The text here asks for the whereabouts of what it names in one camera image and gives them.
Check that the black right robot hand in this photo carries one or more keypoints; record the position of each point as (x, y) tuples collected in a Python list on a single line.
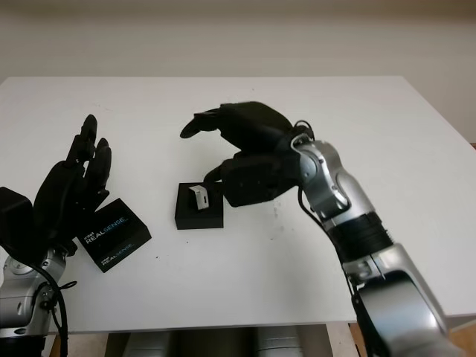
[(256, 126)]

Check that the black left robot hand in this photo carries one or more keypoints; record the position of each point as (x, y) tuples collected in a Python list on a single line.
[(61, 189)]

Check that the small silver depth camera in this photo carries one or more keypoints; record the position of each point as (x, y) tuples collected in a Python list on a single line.
[(200, 197)]

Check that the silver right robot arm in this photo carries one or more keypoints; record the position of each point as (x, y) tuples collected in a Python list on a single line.
[(372, 230)]

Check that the black RealSense box lid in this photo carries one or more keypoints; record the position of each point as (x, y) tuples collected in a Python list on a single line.
[(117, 238)]

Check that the black box base with insert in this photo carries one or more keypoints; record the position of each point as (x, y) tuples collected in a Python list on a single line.
[(197, 221)]

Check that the grey left robot leg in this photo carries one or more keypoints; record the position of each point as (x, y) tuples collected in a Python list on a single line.
[(147, 344)]

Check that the grey robot leg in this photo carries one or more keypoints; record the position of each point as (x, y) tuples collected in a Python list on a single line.
[(279, 344), (147, 344)]

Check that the dark robot pelvis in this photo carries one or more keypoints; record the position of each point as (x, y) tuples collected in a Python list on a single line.
[(213, 344)]

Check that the grey right robot leg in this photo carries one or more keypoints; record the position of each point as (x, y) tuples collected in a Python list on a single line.
[(279, 344)]

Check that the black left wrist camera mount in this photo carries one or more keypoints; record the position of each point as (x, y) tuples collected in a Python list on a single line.
[(15, 215)]

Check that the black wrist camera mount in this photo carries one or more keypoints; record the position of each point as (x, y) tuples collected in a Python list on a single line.
[(15, 215), (256, 182)]

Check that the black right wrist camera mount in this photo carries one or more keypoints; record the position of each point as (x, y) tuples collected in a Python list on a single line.
[(256, 182)]

